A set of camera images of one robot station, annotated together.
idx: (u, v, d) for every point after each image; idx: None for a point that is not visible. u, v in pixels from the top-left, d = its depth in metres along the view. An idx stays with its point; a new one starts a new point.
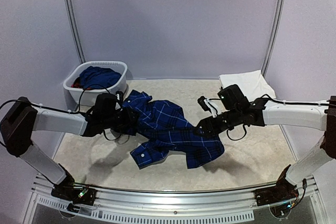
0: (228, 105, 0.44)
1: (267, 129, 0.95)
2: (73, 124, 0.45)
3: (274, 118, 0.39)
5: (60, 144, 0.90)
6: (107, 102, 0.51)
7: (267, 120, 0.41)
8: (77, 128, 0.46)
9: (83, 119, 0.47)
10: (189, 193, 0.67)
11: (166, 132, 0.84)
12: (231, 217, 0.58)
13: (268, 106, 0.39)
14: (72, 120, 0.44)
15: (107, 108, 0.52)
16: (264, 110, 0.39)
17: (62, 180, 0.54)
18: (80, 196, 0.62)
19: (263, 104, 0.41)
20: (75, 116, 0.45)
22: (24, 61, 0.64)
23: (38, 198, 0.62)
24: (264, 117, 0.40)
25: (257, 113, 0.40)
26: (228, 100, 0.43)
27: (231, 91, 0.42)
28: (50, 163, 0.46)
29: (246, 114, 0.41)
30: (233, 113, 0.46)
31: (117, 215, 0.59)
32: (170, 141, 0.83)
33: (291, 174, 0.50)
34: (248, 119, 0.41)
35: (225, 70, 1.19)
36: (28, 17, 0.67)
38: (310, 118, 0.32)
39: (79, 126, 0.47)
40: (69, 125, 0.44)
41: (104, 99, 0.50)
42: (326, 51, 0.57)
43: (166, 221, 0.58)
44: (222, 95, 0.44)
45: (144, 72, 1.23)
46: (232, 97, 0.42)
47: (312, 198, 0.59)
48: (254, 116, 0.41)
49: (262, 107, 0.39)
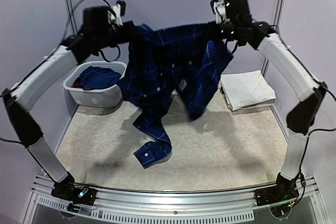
0: (231, 16, 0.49)
1: (267, 129, 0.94)
2: (61, 64, 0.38)
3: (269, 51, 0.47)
5: (61, 144, 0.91)
6: (95, 11, 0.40)
7: (261, 47, 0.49)
8: (69, 63, 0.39)
9: (65, 51, 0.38)
10: (189, 193, 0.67)
11: (191, 32, 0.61)
12: (231, 217, 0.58)
13: (271, 38, 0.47)
14: (56, 63, 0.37)
15: (98, 22, 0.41)
16: (268, 40, 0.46)
17: (63, 179, 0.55)
18: (80, 196, 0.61)
19: (269, 32, 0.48)
20: (55, 56, 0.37)
22: (23, 59, 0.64)
23: (37, 198, 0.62)
24: (262, 43, 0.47)
25: (257, 34, 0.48)
26: (234, 7, 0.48)
27: (238, 4, 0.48)
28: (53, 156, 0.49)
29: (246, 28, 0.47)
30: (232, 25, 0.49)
31: (116, 215, 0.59)
32: (193, 37, 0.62)
33: (283, 172, 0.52)
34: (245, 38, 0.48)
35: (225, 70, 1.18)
36: (29, 15, 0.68)
38: (297, 78, 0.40)
39: (71, 60, 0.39)
40: (59, 68, 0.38)
41: (90, 12, 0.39)
42: (327, 52, 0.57)
43: (166, 221, 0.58)
44: (229, 3, 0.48)
45: None
46: (238, 10, 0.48)
47: (312, 198, 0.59)
48: (253, 36, 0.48)
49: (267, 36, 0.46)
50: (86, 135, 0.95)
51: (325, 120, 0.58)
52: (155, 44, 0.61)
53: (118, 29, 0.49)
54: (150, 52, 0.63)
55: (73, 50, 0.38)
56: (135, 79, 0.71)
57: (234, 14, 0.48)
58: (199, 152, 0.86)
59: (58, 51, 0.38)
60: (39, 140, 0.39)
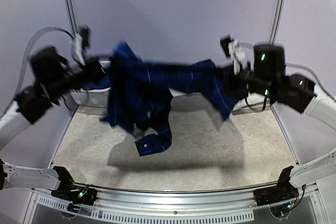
0: (259, 72, 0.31)
1: (267, 129, 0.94)
2: (12, 124, 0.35)
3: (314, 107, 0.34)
5: (59, 145, 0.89)
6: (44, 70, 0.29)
7: (307, 109, 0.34)
8: (23, 123, 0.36)
9: (15, 113, 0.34)
10: (189, 193, 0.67)
11: (187, 73, 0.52)
12: (231, 217, 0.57)
13: (317, 94, 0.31)
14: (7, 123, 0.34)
15: (46, 76, 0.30)
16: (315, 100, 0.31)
17: (59, 186, 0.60)
18: (80, 196, 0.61)
19: (312, 89, 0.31)
20: (8, 115, 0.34)
22: (20, 60, 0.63)
23: (37, 198, 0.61)
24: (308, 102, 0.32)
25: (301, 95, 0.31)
26: (273, 61, 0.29)
27: (274, 54, 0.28)
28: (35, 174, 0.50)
29: (288, 89, 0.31)
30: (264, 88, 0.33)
31: (116, 215, 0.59)
32: (190, 77, 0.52)
33: (294, 178, 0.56)
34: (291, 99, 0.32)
35: None
36: (23, 15, 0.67)
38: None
39: (26, 120, 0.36)
40: (11, 127, 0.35)
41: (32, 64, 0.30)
42: None
43: (166, 221, 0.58)
44: (265, 55, 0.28)
45: None
46: (274, 61, 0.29)
47: (312, 198, 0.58)
48: (298, 96, 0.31)
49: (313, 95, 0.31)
50: (86, 135, 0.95)
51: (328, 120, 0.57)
52: (139, 77, 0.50)
53: (81, 76, 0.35)
54: (134, 86, 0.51)
55: (23, 113, 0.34)
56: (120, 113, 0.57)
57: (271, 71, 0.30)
58: (199, 152, 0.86)
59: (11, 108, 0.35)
60: (3, 182, 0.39)
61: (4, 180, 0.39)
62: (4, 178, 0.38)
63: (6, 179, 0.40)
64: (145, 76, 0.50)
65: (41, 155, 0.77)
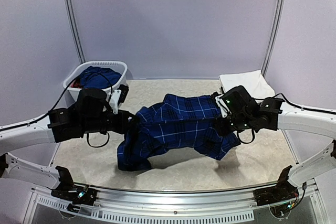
0: (232, 110, 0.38)
1: (267, 129, 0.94)
2: (36, 136, 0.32)
3: (291, 123, 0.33)
5: (60, 144, 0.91)
6: (91, 102, 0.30)
7: (281, 125, 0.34)
8: (47, 138, 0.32)
9: (46, 127, 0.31)
10: (189, 193, 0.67)
11: (193, 126, 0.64)
12: (231, 217, 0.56)
13: (283, 109, 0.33)
14: (32, 133, 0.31)
15: (92, 112, 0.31)
16: (281, 115, 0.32)
17: (58, 185, 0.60)
18: (80, 196, 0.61)
19: (278, 106, 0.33)
20: (36, 126, 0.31)
22: (24, 59, 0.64)
23: (37, 198, 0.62)
24: (279, 120, 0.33)
25: (271, 115, 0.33)
26: (234, 104, 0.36)
27: (234, 96, 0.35)
28: (38, 173, 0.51)
29: (258, 117, 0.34)
30: (242, 117, 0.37)
31: (116, 215, 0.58)
32: (196, 129, 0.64)
33: (293, 177, 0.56)
34: (260, 123, 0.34)
35: (224, 70, 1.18)
36: (29, 14, 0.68)
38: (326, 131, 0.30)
39: (52, 137, 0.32)
40: (33, 138, 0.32)
41: (85, 97, 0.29)
42: (327, 51, 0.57)
43: (166, 221, 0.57)
44: (229, 99, 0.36)
45: (143, 71, 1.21)
46: (238, 102, 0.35)
47: (312, 198, 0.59)
48: (268, 118, 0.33)
49: (278, 110, 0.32)
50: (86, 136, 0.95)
51: None
52: (155, 135, 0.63)
53: (112, 118, 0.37)
54: (149, 138, 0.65)
55: (54, 130, 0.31)
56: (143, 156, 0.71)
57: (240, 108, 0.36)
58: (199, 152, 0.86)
59: (41, 121, 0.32)
60: (3, 173, 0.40)
61: (4, 170, 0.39)
62: (4, 168, 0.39)
63: (6, 169, 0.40)
64: (158, 135, 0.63)
65: (43, 155, 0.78)
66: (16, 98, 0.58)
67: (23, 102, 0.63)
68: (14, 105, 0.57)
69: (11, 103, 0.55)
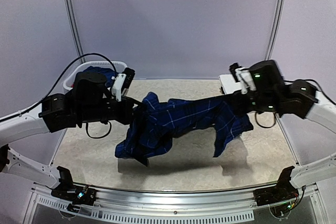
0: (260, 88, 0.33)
1: (267, 129, 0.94)
2: (30, 126, 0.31)
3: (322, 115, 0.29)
5: (59, 144, 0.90)
6: (88, 88, 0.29)
7: (311, 115, 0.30)
8: (40, 127, 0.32)
9: (37, 117, 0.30)
10: (189, 193, 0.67)
11: (205, 107, 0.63)
12: (231, 217, 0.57)
13: (319, 99, 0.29)
14: (25, 123, 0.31)
15: (90, 98, 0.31)
16: (317, 105, 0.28)
17: (58, 185, 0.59)
18: (79, 197, 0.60)
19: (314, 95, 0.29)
20: (28, 115, 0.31)
22: (23, 58, 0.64)
23: (37, 198, 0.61)
24: (311, 109, 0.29)
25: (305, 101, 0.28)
26: (264, 80, 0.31)
27: (266, 71, 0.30)
28: (40, 172, 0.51)
29: (290, 98, 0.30)
30: (268, 97, 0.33)
31: (117, 215, 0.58)
32: (207, 109, 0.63)
33: (295, 179, 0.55)
34: (292, 106, 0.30)
35: (225, 70, 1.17)
36: (28, 14, 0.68)
38: None
39: (45, 126, 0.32)
40: (27, 128, 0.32)
41: (79, 81, 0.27)
42: (327, 50, 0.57)
43: (166, 221, 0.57)
44: (258, 74, 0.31)
45: (143, 71, 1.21)
46: (269, 77, 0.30)
47: (312, 198, 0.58)
48: (301, 103, 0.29)
49: (316, 100, 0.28)
50: (86, 136, 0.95)
51: None
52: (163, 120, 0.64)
53: (112, 106, 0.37)
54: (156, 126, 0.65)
55: (45, 119, 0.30)
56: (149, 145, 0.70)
57: (269, 86, 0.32)
58: (199, 152, 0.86)
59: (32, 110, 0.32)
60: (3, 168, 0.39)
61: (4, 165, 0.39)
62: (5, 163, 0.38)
63: (6, 165, 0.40)
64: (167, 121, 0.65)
65: (43, 153, 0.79)
66: (16, 98, 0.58)
67: (23, 102, 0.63)
68: (14, 105, 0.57)
69: (11, 103, 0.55)
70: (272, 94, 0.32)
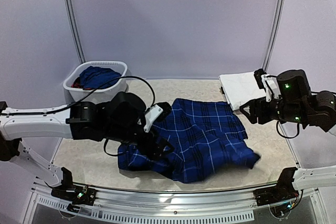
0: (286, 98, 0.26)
1: (267, 129, 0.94)
2: (53, 128, 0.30)
3: None
5: (60, 144, 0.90)
6: (125, 109, 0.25)
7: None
8: (63, 132, 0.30)
9: (63, 121, 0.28)
10: (189, 193, 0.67)
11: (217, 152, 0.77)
12: (232, 217, 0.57)
13: None
14: (49, 125, 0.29)
15: (123, 119, 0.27)
16: None
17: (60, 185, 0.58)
18: (79, 196, 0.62)
19: None
20: (53, 118, 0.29)
22: (23, 58, 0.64)
23: (38, 198, 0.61)
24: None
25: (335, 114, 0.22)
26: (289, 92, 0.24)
27: (297, 82, 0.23)
28: (46, 168, 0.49)
29: (315, 110, 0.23)
30: (294, 107, 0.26)
31: (117, 215, 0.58)
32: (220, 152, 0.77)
33: (298, 182, 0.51)
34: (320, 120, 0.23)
35: (225, 70, 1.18)
36: (28, 14, 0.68)
38: None
39: (68, 132, 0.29)
40: (49, 129, 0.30)
41: (120, 102, 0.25)
42: (327, 50, 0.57)
43: (166, 221, 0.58)
44: (287, 85, 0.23)
45: (144, 71, 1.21)
46: (300, 88, 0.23)
47: (312, 198, 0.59)
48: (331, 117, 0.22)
49: None
50: None
51: None
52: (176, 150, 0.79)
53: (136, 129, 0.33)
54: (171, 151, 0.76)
55: (72, 126, 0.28)
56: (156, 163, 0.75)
57: (296, 97, 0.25)
58: None
59: (61, 113, 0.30)
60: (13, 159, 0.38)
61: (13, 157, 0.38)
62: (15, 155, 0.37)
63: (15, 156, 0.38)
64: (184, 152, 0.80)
65: (42, 154, 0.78)
66: (16, 98, 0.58)
67: (23, 102, 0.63)
68: (14, 105, 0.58)
69: (11, 103, 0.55)
70: (299, 104, 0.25)
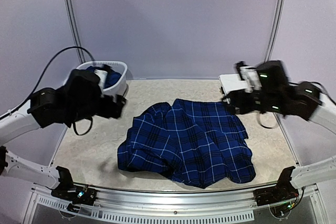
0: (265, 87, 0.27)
1: (267, 129, 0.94)
2: (20, 124, 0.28)
3: (324, 117, 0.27)
5: (60, 144, 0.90)
6: (82, 82, 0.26)
7: (312, 116, 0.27)
8: (31, 124, 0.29)
9: (25, 113, 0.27)
10: (189, 193, 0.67)
11: (218, 159, 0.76)
12: (232, 217, 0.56)
13: (324, 102, 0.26)
14: (13, 121, 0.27)
15: (81, 94, 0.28)
16: (322, 107, 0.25)
17: (58, 185, 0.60)
18: (79, 196, 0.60)
19: (318, 97, 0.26)
20: (17, 114, 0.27)
22: (23, 59, 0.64)
23: (37, 198, 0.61)
24: (315, 113, 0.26)
25: (309, 103, 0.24)
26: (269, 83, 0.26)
27: (274, 71, 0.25)
28: (39, 172, 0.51)
29: (292, 100, 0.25)
30: (272, 97, 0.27)
31: (116, 215, 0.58)
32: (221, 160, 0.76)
33: (296, 180, 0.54)
34: (294, 108, 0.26)
35: (225, 70, 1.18)
36: (28, 14, 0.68)
38: None
39: (37, 122, 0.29)
40: (16, 126, 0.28)
41: (76, 75, 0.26)
42: (327, 50, 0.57)
43: (166, 221, 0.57)
44: (264, 74, 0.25)
45: (143, 72, 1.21)
46: (277, 79, 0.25)
47: (312, 198, 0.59)
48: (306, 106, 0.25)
49: (319, 102, 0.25)
50: (86, 136, 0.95)
51: None
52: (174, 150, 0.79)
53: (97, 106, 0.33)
54: (170, 152, 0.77)
55: (34, 115, 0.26)
56: (153, 164, 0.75)
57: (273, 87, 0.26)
58: None
59: (20, 107, 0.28)
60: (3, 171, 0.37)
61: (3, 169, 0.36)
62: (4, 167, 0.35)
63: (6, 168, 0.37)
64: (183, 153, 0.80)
65: (42, 155, 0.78)
66: (16, 98, 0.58)
67: (23, 103, 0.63)
68: (15, 105, 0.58)
69: (11, 104, 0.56)
70: (276, 94, 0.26)
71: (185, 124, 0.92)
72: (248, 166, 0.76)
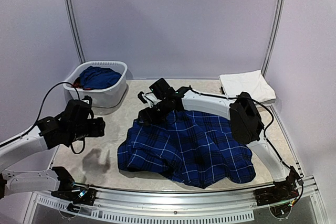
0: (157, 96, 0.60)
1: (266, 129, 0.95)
2: (30, 146, 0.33)
3: (192, 105, 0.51)
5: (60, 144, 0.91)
6: (80, 109, 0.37)
7: (186, 105, 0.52)
8: (40, 146, 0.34)
9: (38, 135, 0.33)
10: (189, 193, 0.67)
11: (218, 156, 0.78)
12: (232, 217, 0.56)
13: (186, 95, 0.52)
14: (25, 145, 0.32)
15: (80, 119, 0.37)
16: (183, 98, 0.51)
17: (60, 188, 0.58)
18: (80, 196, 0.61)
19: (184, 93, 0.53)
20: (29, 137, 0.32)
22: (23, 60, 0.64)
23: (38, 198, 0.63)
24: (184, 102, 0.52)
25: (178, 99, 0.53)
26: (157, 92, 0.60)
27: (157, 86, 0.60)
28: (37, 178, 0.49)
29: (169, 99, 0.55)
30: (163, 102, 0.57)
31: (117, 215, 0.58)
32: (221, 158, 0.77)
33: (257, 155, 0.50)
34: (171, 103, 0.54)
35: (224, 70, 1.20)
36: (28, 16, 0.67)
38: (218, 108, 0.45)
39: (44, 144, 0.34)
40: (26, 149, 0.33)
41: (75, 105, 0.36)
42: (326, 51, 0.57)
43: (166, 221, 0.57)
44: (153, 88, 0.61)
45: (144, 71, 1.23)
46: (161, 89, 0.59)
47: (312, 198, 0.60)
48: (176, 101, 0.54)
49: (182, 96, 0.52)
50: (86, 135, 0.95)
51: (324, 119, 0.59)
52: (174, 150, 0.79)
53: (86, 125, 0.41)
54: (170, 151, 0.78)
55: (46, 137, 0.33)
56: (153, 164, 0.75)
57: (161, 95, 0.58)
58: None
59: (28, 133, 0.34)
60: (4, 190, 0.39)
61: (4, 187, 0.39)
62: (4, 184, 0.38)
63: (6, 184, 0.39)
64: (181, 153, 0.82)
65: (43, 155, 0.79)
66: (16, 99, 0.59)
67: (23, 104, 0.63)
68: (15, 106, 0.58)
69: (11, 104, 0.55)
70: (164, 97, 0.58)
71: (183, 123, 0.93)
72: (246, 161, 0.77)
